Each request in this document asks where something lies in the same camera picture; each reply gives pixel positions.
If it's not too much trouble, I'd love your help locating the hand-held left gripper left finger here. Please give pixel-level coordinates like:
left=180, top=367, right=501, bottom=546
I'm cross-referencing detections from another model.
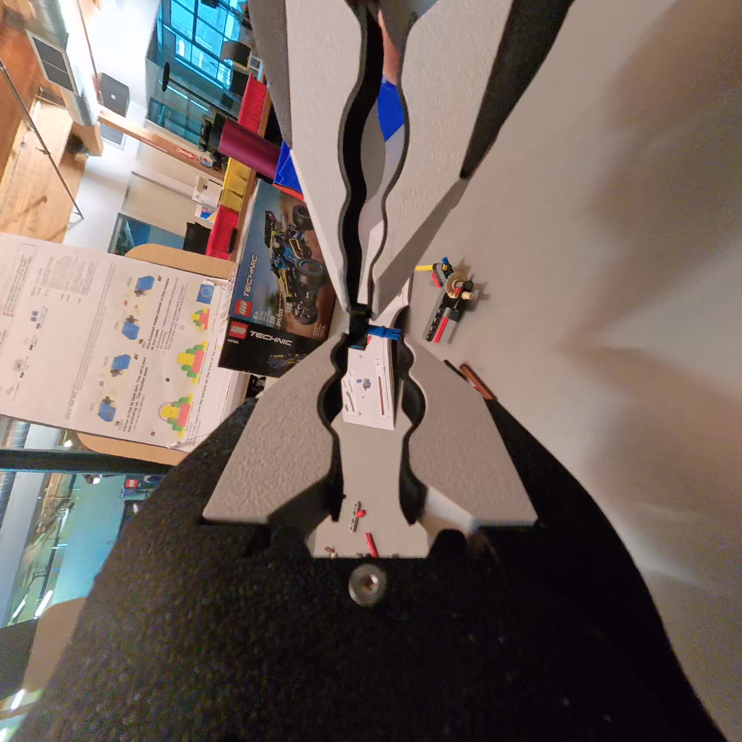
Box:
left=202, top=335, right=350, bottom=528

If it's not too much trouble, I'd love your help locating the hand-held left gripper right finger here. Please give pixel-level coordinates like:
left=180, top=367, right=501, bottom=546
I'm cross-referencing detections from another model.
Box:
left=397, top=338, right=538, bottom=533

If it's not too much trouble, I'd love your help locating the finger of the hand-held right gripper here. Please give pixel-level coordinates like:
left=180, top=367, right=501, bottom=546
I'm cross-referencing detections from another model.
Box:
left=359, top=0, right=515, bottom=321
left=248, top=0, right=386, bottom=311

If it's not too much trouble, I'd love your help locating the brown lego axle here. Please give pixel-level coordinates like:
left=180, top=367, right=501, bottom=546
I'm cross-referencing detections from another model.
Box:
left=459, top=363, right=498, bottom=402

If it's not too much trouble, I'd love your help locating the lego assembly with yellow axle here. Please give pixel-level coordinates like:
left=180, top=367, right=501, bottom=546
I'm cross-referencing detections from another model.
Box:
left=415, top=257, right=477, bottom=344

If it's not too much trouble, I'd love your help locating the lego set box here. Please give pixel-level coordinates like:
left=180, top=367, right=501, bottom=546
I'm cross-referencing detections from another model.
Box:
left=217, top=180, right=338, bottom=379

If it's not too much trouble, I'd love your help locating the row of red bins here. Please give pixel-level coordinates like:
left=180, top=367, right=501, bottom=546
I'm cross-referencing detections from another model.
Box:
left=206, top=207, right=240, bottom=262
left=238, top=72, right=273, bottom=140

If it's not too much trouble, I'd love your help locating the blue plastic bin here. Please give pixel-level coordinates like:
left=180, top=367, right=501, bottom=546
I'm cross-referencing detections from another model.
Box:
left=272, top=81, right=409, bottom=192

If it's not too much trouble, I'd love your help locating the maroon drink bottle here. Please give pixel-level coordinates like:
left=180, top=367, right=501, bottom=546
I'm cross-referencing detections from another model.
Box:
left=220, top=119, right=283, bottom=180

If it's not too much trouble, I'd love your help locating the open instruction booklet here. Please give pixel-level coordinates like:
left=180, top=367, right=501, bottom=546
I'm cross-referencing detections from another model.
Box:
left=341, top=339, right=402, bottom=431

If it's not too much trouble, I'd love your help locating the row of yellow bins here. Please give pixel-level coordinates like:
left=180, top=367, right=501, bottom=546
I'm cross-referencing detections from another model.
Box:
left=219, top=157, right=259, bottom=212

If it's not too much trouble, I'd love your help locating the black metal pole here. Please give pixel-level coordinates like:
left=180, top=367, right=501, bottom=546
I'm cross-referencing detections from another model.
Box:
left=0, top=448, right=175, bottom=475

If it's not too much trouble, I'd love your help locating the cardboard board with instruction sheet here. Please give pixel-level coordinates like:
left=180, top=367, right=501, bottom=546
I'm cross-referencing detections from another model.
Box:
left=0, top=232, right=240, bottom=466

